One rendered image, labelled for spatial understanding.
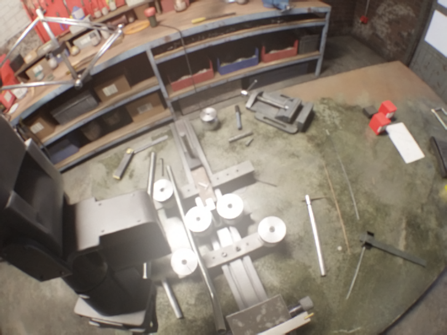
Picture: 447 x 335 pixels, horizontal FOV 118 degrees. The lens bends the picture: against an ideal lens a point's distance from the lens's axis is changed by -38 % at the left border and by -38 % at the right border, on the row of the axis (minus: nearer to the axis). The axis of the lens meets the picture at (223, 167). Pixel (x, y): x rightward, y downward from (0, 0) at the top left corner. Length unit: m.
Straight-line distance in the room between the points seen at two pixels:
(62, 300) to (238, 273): 1.71
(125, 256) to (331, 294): 0.43
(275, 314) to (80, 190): 1.96
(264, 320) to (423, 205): 0.56
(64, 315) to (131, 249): 1.83
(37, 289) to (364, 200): 2.33
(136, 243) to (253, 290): 0.31
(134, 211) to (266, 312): 0.23
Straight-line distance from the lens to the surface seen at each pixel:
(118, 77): 1.72
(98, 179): 0.72
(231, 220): 0.43
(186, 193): 0.51
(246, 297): 0.46
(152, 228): 0.18
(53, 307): 2.10
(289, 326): 0.33
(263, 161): 0.58
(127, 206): 0.19
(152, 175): 0.43
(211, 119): 0.62
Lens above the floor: 1.36
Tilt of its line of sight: 58 degrees down
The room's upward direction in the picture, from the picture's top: 13 degrees counter-clockwise
